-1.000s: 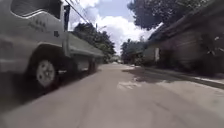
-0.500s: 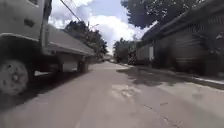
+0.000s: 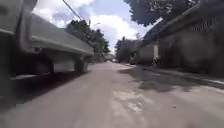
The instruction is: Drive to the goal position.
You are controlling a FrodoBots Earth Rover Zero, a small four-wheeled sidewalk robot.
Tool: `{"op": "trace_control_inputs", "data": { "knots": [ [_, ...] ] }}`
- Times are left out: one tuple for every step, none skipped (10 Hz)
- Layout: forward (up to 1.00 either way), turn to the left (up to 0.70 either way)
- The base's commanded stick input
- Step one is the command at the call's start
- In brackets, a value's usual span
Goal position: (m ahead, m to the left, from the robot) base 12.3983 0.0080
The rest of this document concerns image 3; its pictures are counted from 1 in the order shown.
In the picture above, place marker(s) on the distant dark trees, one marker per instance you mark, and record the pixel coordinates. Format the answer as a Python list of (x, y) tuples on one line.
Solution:
[(125, 50)]

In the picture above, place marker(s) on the grey concrete road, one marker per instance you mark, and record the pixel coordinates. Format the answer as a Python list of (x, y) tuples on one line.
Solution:
[(116, 100)]

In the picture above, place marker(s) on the trees behind truck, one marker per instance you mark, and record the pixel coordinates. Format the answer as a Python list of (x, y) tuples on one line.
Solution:
[(88, 36)]

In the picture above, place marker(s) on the large overhanging tree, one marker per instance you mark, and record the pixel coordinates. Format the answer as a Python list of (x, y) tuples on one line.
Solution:
[(156, 10)]

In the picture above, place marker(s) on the grey truck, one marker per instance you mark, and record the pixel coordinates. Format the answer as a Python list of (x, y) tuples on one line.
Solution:
[(40, 43)]

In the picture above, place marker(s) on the pavement strip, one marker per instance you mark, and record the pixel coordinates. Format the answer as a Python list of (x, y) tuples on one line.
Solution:
[(190, 76)]

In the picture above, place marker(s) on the fenced wall with roof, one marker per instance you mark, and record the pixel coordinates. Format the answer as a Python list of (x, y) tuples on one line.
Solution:
[(186, 46)]

